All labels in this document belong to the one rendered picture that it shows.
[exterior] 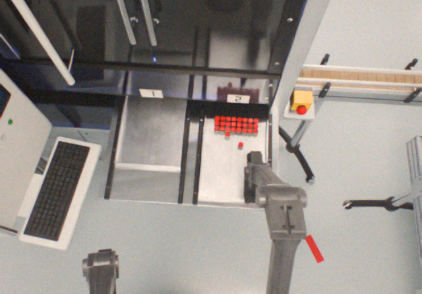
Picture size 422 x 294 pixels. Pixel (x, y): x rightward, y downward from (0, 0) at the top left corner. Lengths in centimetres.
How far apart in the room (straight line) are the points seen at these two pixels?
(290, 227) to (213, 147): 79
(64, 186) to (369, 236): 174
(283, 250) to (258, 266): 151
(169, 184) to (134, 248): 94
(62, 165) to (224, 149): 67
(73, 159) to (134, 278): 94
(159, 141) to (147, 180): 17
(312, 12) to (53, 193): 119
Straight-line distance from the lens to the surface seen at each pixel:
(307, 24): 118
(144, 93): 158
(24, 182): 176
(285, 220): 89
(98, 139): 216
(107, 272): 102
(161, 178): 159
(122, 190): 160
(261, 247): 243
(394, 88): 184
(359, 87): 179
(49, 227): 170
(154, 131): 166
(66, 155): 176
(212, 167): 159
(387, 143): 281
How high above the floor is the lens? 240
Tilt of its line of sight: 69 degrees down
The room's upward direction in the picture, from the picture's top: straight up
